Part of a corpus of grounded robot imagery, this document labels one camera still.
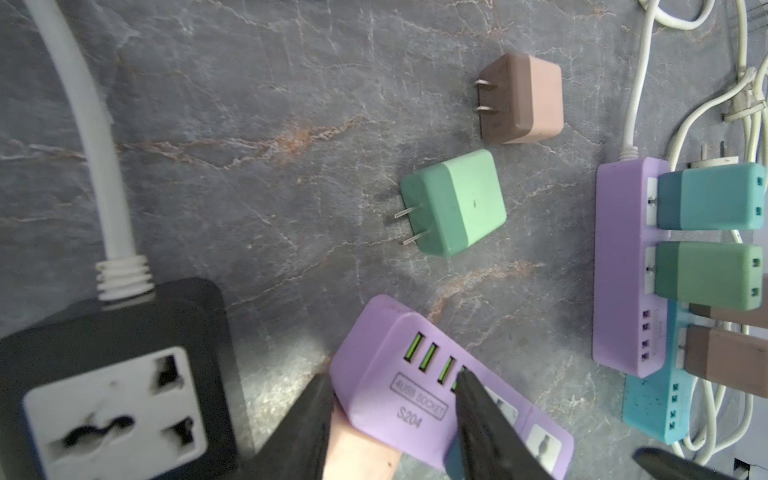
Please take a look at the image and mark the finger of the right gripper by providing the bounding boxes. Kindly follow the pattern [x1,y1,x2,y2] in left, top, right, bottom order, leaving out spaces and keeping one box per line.
[632,447,729,480]

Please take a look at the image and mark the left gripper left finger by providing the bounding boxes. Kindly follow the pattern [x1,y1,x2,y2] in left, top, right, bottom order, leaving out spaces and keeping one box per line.
[239,374,334,479]

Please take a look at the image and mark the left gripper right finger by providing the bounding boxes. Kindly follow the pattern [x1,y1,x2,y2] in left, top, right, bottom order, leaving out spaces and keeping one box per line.
[455,370,550,480]

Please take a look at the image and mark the purple power strip front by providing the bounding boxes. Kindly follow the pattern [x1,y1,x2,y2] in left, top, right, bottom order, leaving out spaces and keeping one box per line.
[330,295,574,479]

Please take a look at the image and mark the purple power strip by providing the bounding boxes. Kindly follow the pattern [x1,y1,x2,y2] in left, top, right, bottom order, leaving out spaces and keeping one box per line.
[330,295,574,479]
[592,157,669,378]

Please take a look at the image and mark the black power strip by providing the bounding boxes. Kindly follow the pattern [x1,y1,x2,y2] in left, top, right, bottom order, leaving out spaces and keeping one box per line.
[1,277,254,479]

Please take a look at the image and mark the green USB charger plug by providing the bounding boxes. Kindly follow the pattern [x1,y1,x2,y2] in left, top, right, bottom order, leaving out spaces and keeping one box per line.
[395,149,507,258]

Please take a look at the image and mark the pink USB charger plug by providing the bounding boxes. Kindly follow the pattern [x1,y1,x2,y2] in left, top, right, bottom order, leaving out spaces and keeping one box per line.
[474,52,564,144]

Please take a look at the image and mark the teal power strip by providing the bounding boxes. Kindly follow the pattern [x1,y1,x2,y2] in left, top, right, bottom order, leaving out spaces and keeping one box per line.
[622,300,694,445]

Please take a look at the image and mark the purple power strip rear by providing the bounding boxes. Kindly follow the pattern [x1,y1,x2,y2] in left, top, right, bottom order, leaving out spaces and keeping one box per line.
[592,157,669,378]

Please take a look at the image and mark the green charger on rear strip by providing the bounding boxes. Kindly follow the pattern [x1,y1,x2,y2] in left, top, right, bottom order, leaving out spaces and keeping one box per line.
[654,241,764,311]

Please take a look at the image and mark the white cable of black strip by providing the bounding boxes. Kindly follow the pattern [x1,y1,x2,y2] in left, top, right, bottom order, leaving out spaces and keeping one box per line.
[22,0,156,302]

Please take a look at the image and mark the white tangled power cables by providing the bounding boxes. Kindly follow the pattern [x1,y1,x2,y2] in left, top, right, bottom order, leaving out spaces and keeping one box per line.
[617,0,768,463]

